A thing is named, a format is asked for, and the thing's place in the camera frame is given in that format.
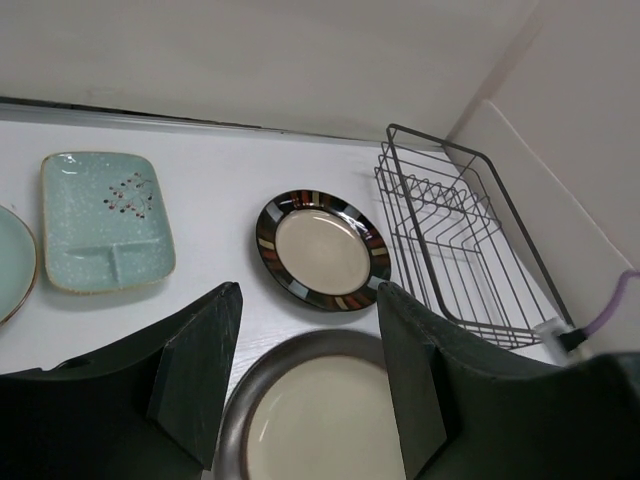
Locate teal rectangular divided plate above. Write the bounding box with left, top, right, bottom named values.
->
left=40, top=151, right=176, bottom=294

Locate grey rim cream plate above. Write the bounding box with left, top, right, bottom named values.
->
left=213, top=329, right=405, bottom=479

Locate wire dish rack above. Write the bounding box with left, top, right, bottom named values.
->
left=374, top=123, right=573, bottom=350

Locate teal round flower plate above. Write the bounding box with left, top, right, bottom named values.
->
left=0, top=207, right=38, bottom=325

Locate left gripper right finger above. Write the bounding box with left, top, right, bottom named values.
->
left=377, top=282, right=639, bottom=479

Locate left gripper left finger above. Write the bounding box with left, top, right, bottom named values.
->
left=1, top=282, right=243, bottom=479

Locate striped rim round plate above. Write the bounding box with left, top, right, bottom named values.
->
left=255, top=189, right=392, bottom=312

